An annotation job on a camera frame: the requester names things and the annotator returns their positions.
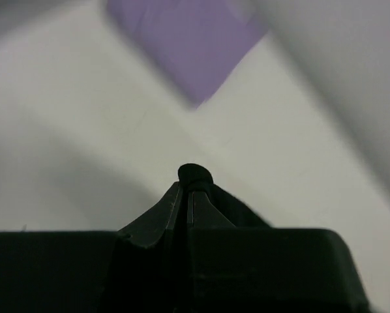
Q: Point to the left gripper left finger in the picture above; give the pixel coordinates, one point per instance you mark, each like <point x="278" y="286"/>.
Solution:
<point x="91" y="271"/>

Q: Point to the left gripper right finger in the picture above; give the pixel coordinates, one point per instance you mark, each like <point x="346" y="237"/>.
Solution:
<point x="241" y="269"/>

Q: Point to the black garment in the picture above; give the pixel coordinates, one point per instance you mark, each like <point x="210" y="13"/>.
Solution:
<point x="214" y="195"/>

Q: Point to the purple t shirt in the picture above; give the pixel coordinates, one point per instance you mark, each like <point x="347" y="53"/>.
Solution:
<point x="195" y="44"/>

